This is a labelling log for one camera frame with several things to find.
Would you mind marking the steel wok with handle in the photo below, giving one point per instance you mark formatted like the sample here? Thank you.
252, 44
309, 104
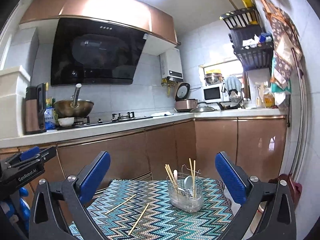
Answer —
74, 107

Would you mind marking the yellow lidded pot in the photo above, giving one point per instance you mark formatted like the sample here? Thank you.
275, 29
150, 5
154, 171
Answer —
213, 78

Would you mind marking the white microwave oven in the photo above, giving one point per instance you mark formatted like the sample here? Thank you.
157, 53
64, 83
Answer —
214, 93

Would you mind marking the clear utensil holder wire frame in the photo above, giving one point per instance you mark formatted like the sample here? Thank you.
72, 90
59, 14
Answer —
186, 201

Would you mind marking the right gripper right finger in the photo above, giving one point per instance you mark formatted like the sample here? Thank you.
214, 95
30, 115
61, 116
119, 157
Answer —
234, 177

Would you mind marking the glass pot lid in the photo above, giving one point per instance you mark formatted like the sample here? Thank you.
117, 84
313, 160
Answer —
201, 107

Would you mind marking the white ceramic spoon pinkish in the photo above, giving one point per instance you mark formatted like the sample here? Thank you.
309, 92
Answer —
175, 173

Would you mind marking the light blue ceramic spoon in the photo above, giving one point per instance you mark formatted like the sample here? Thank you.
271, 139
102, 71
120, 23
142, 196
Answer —
188, 184

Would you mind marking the black wall dish rack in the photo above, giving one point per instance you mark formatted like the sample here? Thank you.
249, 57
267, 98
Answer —
251, 44

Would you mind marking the gas stove burner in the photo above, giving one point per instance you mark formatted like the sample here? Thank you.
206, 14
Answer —
116, 118

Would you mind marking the blue label bottle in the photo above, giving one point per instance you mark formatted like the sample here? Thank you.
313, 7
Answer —
49, 114

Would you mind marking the small white bowl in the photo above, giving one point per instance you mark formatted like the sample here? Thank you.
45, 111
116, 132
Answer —
65, 122

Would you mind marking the white water heater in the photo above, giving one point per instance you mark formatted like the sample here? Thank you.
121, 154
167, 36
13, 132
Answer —
171, 67

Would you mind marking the blue white gloved hand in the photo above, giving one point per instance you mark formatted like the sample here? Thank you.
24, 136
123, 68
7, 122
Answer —
21, 213

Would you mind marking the black range hood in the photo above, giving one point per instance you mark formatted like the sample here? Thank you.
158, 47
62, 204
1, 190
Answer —
91, 52

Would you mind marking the patterned hanging cloth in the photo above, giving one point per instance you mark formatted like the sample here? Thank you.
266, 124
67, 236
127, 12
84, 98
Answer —
287, 48

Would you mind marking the zigzag patterned table cloth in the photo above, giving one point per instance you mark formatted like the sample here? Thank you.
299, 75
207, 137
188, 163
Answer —
161, 220

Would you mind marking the yellow oil bottle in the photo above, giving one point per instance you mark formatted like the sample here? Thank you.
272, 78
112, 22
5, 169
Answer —
268, 98

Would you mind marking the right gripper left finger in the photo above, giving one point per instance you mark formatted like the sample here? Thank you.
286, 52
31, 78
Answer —
91, 176

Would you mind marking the pink rice cooker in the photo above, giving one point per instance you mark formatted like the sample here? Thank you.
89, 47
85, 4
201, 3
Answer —
182, 102

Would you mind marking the brown lower kitchen cabinets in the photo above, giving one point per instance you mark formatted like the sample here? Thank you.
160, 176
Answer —
140, 149

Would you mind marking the brown thermos kettle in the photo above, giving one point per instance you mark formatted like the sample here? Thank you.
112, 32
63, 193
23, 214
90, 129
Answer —
35, 107

